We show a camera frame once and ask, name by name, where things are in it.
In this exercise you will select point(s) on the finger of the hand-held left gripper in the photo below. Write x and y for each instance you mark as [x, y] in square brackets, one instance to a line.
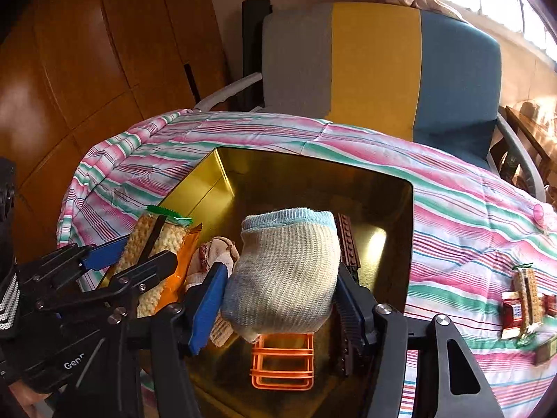
[148, 270]
[104, 253]

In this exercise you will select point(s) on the pink green striped tablecloth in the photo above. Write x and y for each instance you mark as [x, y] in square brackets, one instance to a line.
[457, 226]

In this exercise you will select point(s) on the orange plastic rack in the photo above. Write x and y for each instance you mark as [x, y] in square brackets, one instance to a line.
[261, 370]

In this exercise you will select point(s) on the green edged cracker packet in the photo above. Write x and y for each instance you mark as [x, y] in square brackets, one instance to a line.
[528, 300]
[167, 235]

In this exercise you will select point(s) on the gold metal tin container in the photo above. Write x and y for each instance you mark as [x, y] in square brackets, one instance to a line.
[383, 209]

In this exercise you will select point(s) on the small wafer snack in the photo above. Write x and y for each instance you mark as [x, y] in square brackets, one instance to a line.
[222, 331]

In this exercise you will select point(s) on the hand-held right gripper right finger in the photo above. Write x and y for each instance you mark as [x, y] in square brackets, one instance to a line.
[350, 311]

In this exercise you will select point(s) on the grey sock with blue cuff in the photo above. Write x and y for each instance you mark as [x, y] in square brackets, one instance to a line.
[283, 278]

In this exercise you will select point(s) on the wooden cabinet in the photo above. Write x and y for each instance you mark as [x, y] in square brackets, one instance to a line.
[87, 74]

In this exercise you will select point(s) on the brown snack bar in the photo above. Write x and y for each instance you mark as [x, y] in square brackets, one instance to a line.
[546, 352]

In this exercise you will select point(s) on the red candy packet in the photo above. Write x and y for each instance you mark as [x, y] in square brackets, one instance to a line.
[551, 305]
[510, 313]

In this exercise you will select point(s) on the orange snack packet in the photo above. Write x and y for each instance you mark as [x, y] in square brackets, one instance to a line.
[182, 261]

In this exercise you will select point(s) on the grey yellow blue chair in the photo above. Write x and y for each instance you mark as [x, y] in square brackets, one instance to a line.
[374, 61]

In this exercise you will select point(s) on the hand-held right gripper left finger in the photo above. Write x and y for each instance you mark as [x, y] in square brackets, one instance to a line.
[209, 309]

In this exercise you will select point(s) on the wooden side table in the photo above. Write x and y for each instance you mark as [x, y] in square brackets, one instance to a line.
[531, 139]

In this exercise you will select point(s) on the brown toy brick plate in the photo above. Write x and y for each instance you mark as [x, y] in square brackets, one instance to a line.
[348, 244]

